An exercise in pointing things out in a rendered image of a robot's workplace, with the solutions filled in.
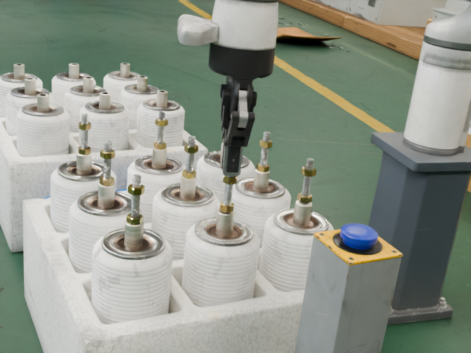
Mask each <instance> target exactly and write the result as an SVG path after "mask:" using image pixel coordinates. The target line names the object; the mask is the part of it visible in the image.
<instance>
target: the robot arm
mask: <svg viewBox="0 0 471 353"><path fill-rule="evenodd" d="M457 1H469V2H470V5H469V6H468V8H467V9H466V10H465V11H463V12H462V13H460V14H458V15H456V16H453V17H451V18H447V19H443V20H438V21H434V22H431V23H429V24H428V25H427V27H426V28H425V33H424V37H423V44H422V48H421V54H420V58H419V62H418V68H417V72H416V78H415V82H414V89H413V92H412V96H411V102H410V106H409V112H408V116H407V122H406V126H405V130H404V136H403V140H402V143H403V144H404V145H405V146H406V147H408V148H410V149H412V150H415V151H418V152H421V153H426V154H430V155H441V156H449V155H455V154H457V153H462V152H463V151H464V148H465V143H466V140H467V134H468V131H469V128H470V123H471V0H457ZM277 32H278V0H215V3H214V9H213V13H212V19H211V20H207V19H204V18H200V17H197V16H194V15H187V14H184V15H181V16H180V17H179V19H178V24H177V36H178V40H179V42H180V43H181V44H184V45H188V46H203V45H205V44H208V43H210V53H209V62H208V66H209V68H210V69H211V70H212V71H213V72H214V73H217V74H220V75H222V76H226V84H221V85H220V93H219V94H220V97H221V110H220V118H221V130H222V131H223V132H222V134H221V137H222V139H223V140H224V141H223V151H222V159H221V169H222V172H223V175H225V176H232V177H237V176H239V175H240V171H241V164H242V156H243V147H247V145H248V144H249V139H250V135H251V131H252V127H253V124H254V120H255V118H256V116H255V114H254V112H253V109H254V107H255V106H256V103H257V92H256V91H254V86H253V85H252V81H253V80H254V79H256V78H265V77H267V76H270V75H271V74H272V72H273V63H274V56H275V45H276V38H277Z"/></svg>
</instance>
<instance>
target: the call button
mask: <svg viewBox="0 0 471 353"><path fill-rule="evenodd" d="M340 236H341V238H342V239H343V243H344V244H346V245H347V246H349V247H351V248H354V249H362V250H364V249H370V248H372V245H374V244H376V243H377V240H378V233H377V232H376V231H375V230H374V229H373V228H371V227H369V226H366V225H364V224H361V223H349V224H346V225H344V226H342V227H341V232H340Z"/></svg>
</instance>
